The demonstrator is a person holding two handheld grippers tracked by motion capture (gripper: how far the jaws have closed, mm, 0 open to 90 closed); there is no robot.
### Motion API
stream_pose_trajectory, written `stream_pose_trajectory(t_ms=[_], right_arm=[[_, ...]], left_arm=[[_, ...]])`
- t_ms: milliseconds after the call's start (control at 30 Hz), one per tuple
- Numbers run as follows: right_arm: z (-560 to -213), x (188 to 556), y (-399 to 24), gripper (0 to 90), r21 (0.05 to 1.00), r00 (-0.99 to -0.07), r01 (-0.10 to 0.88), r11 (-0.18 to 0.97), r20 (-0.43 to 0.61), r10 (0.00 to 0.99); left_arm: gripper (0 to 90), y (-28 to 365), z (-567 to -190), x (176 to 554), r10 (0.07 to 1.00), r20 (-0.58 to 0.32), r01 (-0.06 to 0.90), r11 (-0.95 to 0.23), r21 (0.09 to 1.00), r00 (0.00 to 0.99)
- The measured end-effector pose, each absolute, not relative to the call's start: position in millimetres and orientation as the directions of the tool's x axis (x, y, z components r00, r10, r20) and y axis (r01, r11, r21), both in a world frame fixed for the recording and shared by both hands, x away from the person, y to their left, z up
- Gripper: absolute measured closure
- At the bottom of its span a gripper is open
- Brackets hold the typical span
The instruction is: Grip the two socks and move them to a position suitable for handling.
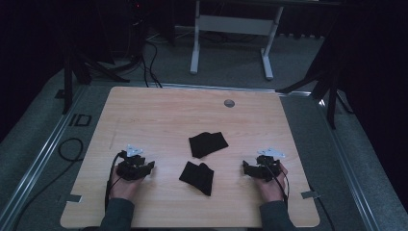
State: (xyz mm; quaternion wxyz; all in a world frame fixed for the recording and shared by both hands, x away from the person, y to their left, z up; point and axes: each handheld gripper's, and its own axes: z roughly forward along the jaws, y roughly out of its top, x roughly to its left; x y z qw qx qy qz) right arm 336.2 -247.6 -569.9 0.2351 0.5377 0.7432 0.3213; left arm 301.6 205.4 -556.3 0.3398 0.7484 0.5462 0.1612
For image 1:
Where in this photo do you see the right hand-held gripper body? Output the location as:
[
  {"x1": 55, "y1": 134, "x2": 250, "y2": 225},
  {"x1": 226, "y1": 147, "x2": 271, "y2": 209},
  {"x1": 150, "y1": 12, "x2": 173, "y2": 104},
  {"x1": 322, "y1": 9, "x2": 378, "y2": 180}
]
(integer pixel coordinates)
[{"x1": 253, "y1": 147, "x2": 287, "y2": 183}]

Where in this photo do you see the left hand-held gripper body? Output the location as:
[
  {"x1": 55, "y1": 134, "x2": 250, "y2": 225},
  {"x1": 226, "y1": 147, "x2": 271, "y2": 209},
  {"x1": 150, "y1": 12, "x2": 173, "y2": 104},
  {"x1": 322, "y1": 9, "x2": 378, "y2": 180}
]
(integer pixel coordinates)
[{"x1": 115, "y1": 143, "x2": 149, "y2": 181}]

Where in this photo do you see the black cloth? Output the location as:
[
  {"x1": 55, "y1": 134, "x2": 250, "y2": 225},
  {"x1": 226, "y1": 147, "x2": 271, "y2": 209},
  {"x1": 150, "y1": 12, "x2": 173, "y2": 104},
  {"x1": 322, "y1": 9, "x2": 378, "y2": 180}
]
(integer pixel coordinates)
[
  {"x1": 178, "y1": 161, "x2": 215, "y2": 197},
  {"x1": 188, "y1": 131, "x2": 230, "y2": 160}
]

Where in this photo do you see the person's left hand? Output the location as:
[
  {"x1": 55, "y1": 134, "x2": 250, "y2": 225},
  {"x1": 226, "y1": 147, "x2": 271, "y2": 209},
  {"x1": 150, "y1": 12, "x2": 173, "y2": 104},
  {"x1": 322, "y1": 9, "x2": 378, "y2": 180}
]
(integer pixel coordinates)
[{"x1": 109, "y1": 166, "x2": 146, "y2": 204}]

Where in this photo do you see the person's right hand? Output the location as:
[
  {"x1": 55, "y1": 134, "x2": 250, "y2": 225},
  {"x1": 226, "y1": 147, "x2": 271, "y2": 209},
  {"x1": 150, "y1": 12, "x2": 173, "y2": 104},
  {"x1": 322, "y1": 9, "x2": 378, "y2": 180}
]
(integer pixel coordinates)
[{"x1": 255, "y1": 163, "x2": 289, "y2": 203}]

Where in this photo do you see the black floor tape marking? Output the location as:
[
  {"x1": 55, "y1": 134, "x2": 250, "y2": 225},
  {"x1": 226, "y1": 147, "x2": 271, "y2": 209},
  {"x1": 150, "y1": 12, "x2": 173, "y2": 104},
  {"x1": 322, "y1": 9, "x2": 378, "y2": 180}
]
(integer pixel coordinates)
[{"x1": 67, "y1": 113, "x2": 93, "y2": 127}]

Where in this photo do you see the black tripod stand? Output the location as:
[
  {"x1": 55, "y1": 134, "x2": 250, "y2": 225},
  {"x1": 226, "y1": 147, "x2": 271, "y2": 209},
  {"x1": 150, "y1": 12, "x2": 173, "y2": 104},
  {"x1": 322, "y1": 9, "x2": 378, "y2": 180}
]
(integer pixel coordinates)
[
  {"x1": 274, "y1": 9, "x2": 355, "y2": 131},
  {"x1": 54, "y1": 0, "x2": 148, "y2": 116}
]

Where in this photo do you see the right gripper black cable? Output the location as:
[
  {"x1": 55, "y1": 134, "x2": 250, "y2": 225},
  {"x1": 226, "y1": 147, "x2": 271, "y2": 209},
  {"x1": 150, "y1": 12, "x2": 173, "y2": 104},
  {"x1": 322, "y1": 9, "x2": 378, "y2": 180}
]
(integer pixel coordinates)
[{"x1": 265, "y1": 162, "x2": 291, "y2": 210}]

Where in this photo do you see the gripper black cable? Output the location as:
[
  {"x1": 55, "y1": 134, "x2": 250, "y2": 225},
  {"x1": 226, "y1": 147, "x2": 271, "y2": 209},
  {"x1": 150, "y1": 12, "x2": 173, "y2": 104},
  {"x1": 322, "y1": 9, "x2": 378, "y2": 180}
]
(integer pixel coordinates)
[
  {"x1": 265, "y1": 162, "x2": 291, "y2": 210},
  {"x1": 104, "y1": 151, "x2": 127, "y2": 214}
]

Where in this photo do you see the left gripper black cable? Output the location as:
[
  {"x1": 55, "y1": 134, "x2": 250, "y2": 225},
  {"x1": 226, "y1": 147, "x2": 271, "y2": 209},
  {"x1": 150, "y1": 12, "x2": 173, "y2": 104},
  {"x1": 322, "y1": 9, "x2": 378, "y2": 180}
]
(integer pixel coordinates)
[{"x1": 104, "y1": 151, "x2": 127, "y2": 214}]

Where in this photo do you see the black floor cable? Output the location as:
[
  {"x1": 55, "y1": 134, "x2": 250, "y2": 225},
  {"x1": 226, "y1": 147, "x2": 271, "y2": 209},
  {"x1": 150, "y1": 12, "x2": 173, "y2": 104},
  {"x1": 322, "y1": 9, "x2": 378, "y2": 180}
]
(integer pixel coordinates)
[
  {"x1": 13, "y1": 138, "x2": 85, "y2": 225},
  {"x1": 138, "y1": 18, "x2": 164, "y2": 89}
]

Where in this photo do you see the metal floor rail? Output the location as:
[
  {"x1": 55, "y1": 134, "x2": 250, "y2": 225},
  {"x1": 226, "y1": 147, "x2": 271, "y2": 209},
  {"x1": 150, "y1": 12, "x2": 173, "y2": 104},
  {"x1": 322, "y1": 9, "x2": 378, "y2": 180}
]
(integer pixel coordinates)
[{"x1": 0, "y1": 84, "x2": 89, "y2": 231}]

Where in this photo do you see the white metal desk frame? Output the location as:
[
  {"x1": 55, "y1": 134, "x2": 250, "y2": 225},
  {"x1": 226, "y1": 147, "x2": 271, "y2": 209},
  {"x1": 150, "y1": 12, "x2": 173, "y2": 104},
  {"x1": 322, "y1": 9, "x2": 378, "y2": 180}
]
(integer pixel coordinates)
[{"x1": 190, "y1": 0, "x2": 285, "y2": 81}]

